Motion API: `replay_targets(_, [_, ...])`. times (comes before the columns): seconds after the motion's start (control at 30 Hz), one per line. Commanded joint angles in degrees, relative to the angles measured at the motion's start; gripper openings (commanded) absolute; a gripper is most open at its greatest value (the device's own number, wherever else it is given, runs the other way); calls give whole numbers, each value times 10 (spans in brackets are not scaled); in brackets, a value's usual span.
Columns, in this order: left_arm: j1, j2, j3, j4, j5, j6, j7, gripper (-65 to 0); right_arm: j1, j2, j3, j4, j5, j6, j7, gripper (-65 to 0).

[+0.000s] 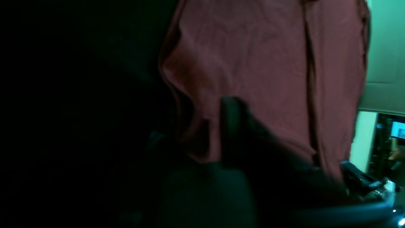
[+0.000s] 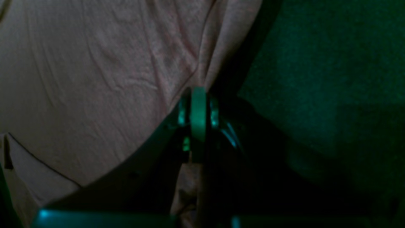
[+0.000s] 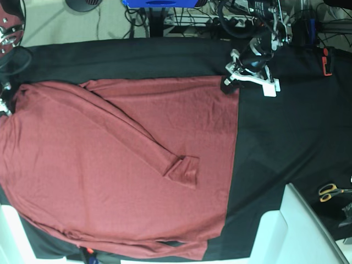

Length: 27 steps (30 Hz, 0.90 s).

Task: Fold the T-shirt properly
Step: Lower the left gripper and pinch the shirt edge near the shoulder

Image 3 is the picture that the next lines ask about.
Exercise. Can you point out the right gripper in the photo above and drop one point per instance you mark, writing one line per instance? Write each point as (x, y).
(6, 98)

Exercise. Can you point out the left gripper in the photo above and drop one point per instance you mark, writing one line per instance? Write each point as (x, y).
(250, 65)

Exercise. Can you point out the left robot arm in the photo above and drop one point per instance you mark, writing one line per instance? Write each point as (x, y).
(268, 30)

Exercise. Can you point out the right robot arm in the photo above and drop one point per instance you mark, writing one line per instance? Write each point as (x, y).
(14, 57)

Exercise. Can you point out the white power strip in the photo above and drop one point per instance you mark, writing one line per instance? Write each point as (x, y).
(238, 21)

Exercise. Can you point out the orange black clamp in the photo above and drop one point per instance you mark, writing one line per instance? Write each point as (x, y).
(328, 61)

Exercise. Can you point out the black table cloth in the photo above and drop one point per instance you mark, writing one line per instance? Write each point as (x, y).
(302, 136)

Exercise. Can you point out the black round lamp base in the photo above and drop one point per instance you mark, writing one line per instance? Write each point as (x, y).
(83, 5)

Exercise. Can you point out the blue box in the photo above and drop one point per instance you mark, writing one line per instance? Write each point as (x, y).
(164, 3)

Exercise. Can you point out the blue clamp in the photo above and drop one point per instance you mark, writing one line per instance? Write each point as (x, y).
(88, 256)

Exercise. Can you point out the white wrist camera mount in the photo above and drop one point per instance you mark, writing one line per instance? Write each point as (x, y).
(271, 89)

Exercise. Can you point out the yellow handled scissors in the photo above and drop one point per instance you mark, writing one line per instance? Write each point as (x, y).
(329, 191)

